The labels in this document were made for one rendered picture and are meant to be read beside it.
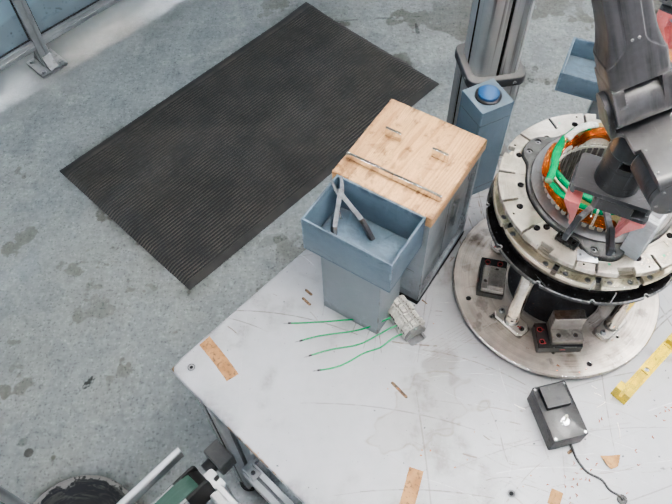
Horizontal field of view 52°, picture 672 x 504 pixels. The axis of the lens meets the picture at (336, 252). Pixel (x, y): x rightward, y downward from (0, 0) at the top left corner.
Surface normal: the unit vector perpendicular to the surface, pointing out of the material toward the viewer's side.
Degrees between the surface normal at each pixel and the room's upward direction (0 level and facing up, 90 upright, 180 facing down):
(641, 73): 78
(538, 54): 0
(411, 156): 0
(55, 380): 0
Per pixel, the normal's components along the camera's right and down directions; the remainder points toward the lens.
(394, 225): -0.54, 0.71
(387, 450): -0.02, -0.55
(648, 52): 0.07, 0.70
